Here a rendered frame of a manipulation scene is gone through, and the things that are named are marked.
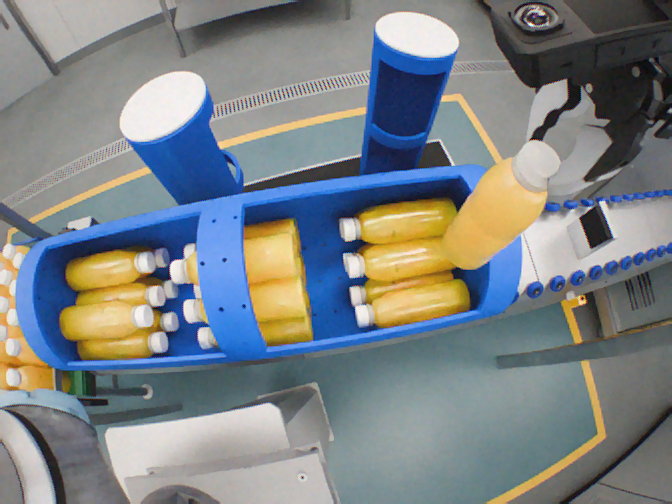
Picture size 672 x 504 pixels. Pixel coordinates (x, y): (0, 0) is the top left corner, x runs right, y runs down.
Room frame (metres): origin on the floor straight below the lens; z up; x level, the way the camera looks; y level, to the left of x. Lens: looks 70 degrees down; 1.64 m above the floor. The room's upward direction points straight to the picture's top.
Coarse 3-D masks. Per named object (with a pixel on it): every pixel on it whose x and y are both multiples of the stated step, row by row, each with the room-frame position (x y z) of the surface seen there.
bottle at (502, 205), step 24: (504, 168) 0.16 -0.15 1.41; (480, 192) 0.15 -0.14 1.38; (504, 192) 0.14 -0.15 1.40; (528, 192) 0.14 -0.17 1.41; (456, 216) 0.17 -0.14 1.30; (480, 216) 0.14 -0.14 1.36; (504, 216) 0.13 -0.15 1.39; (528, 216) 0.12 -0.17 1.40; (456, 240) 0.14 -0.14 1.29; (480, 240) 0.12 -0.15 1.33; (504, 240) 0.12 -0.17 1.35; (456, 264) 0.12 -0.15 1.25; (480, 264) 0.12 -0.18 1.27
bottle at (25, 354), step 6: (18, 342) -0.02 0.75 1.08; (24, 342) -0.02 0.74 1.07; (24, 348) -0.04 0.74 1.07; (30, 348) -0.03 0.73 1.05; (18, 354) -0.05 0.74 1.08; (24, 354) -0.05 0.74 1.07; (30, 354) -0.05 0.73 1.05; (24, 360) -0.06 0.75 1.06; (30, 360) -0.06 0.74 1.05; (36, 360) -0.06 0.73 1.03; (48, 366) -0.07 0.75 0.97
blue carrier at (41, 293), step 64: (256, 192) 0.27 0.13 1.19; (320, 192) 0.25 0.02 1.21; (384, 192) 0.33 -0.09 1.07; (448, 192) 0.35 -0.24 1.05; (64, 256) 0.18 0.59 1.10; (320, 256) 0.23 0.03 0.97; (512, 256) 0.15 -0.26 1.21; (256, 320) 0.07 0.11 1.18; (320, 320) 0.10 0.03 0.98; (448, 320) 0.07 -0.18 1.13
